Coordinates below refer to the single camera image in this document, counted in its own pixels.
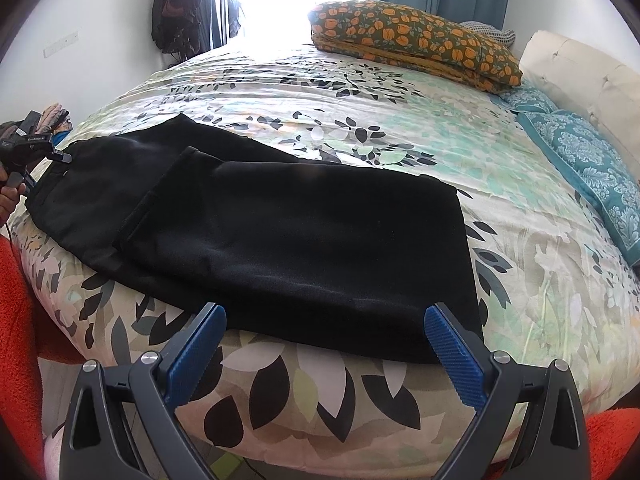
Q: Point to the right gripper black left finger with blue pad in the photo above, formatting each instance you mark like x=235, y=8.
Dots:
x=97, y=440

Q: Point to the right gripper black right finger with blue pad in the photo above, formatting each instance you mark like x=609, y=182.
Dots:
x=552, y=442

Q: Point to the black pants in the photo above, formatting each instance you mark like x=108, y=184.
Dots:
x=335, y=256

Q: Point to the person's left hand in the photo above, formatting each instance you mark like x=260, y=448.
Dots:
x=9, y=198

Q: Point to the beige crumpled cloth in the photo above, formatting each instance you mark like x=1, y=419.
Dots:
x=55, y=120

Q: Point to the orange red rug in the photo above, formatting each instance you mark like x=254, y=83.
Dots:
x=27, y=334

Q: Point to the blue curtain left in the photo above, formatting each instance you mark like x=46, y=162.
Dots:
x=219, y=22

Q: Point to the teal damask pillow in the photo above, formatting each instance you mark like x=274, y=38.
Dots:
x=525, y=98
x=593, y=167

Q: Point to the cream upholstered headboard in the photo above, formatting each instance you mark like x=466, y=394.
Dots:
x=590, y=83

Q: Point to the orange floral folded blanket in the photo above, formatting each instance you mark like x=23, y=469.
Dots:
x=399, y=35

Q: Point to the grey knit cloth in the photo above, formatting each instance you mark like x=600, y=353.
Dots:
x=500, y=36

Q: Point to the white wall switch plate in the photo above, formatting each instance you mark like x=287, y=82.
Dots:
x=61, y=44

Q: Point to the black bag hanging on wall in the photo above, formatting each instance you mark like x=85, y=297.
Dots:
x=177, y=27

